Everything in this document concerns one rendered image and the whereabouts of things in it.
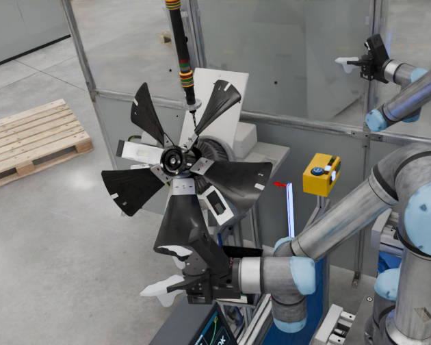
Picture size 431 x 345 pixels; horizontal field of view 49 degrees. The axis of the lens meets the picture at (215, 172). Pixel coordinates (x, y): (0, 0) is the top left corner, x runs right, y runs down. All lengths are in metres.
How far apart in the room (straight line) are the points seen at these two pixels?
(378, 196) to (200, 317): 0.51
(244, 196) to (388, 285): 0.64
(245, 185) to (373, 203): 0.76
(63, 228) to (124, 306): 0.95
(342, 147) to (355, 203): 1.35
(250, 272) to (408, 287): 0.30
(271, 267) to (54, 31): 6.71
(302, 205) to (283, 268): 1.71
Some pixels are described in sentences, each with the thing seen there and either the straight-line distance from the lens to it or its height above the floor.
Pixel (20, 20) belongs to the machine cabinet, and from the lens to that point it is 7.24.
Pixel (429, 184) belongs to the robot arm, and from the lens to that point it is 0.86.
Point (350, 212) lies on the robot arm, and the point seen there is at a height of 1.52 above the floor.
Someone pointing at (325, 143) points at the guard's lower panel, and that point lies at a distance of 2.38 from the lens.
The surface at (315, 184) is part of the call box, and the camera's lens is 1.89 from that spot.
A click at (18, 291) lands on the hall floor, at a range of 3.35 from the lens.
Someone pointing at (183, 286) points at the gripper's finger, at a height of 1.47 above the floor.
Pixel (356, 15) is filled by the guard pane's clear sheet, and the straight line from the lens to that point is 2.08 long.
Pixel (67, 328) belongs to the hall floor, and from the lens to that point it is 3.00.
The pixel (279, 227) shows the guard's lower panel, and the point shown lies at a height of 0.24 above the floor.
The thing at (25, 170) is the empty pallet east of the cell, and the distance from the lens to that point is 4.38.
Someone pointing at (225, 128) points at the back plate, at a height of 1.18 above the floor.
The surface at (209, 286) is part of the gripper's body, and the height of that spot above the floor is 1.44.
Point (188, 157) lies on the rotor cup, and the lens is 1.76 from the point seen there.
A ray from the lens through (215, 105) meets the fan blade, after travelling 1.79.
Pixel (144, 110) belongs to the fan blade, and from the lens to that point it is 1.94.
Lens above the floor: 2.20
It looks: 36 degrees down
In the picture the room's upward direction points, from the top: 9 degrees counter-clockwise
